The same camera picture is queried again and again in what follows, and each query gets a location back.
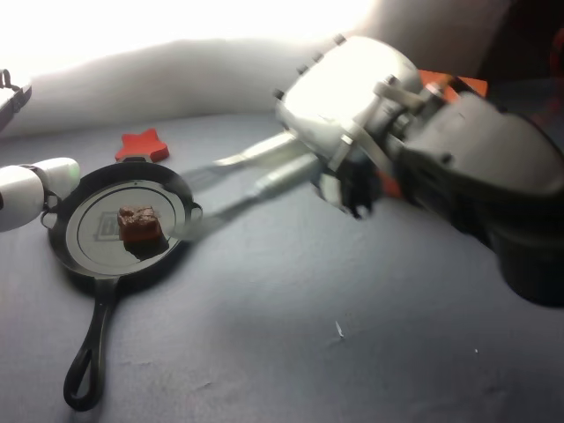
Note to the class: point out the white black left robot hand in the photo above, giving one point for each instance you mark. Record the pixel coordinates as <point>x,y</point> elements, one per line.
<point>22,194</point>

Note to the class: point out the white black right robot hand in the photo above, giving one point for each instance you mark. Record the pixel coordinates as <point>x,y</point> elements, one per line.
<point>343,92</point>

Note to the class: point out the silver metal tongs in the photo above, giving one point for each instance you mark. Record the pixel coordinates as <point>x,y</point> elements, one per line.
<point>282,176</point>

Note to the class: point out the brown meat chunk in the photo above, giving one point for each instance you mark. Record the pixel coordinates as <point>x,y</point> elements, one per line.
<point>138,224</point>

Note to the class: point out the black cast iron skillet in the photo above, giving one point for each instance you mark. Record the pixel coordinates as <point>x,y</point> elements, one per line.
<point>88,247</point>

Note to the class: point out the red star block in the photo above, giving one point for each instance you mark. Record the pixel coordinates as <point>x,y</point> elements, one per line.
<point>141,143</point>

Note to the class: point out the white cloth sheet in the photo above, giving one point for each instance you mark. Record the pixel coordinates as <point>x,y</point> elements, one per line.
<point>176,79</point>

